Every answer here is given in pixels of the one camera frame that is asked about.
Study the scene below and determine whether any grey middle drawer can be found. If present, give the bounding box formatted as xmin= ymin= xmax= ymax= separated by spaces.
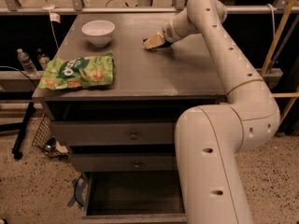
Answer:
xmin=69 ymin=153 xmax=177 ymax=172

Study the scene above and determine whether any clear plastic water bottle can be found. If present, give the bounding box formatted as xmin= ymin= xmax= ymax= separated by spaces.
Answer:
xmin=17 ymin=49 xmax=37 ymax=77

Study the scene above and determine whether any white ceramic bowl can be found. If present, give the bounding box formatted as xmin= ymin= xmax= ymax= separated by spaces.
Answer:
xmin=81 ymin=20 xmax=115 ymax=47

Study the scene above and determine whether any grey metal rail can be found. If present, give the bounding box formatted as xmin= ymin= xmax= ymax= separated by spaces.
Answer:
xmin=0 ymin=5 xmax=299 ymax=16

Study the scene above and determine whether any white cable with tag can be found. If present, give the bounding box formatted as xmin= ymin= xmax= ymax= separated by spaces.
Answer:
xmin=36 ymin=0 xmax=62 ymax=50

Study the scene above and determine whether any grey top drawer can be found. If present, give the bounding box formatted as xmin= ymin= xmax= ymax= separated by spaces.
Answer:
xmin=50 ymin=121 xmax=174 ymax=146

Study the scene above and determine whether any grey drawer cabinet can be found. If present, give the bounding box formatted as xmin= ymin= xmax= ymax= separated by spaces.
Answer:
xmin=32 ymin=12 xmax=228 ymax=224

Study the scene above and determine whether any grey open bottom drawer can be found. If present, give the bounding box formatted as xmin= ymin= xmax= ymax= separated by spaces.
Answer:
xmin=79 ymin=171 xmax=187 ymax=224

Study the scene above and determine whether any black wire basket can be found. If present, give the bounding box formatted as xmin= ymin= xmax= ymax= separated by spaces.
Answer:
xmin=32 ymin=115 xmax=68 ymax=158

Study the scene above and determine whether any green snack chip bag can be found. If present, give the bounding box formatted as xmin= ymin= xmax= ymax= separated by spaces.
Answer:
xmin=38 ymin=53 xmax=114 ymax=91

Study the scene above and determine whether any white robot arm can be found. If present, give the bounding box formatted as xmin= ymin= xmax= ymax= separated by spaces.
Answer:
xmin=143 ymin=0 xmax=280 ymax=224

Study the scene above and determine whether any black pole on floor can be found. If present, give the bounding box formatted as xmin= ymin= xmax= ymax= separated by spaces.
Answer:
xmin=12 ymin=102 xmax=36 ymax=160

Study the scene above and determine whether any yellow wooden ladder frame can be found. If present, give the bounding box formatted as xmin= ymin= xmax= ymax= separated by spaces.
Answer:
xmin=260 ymin=0 xmax=299 ymax=126

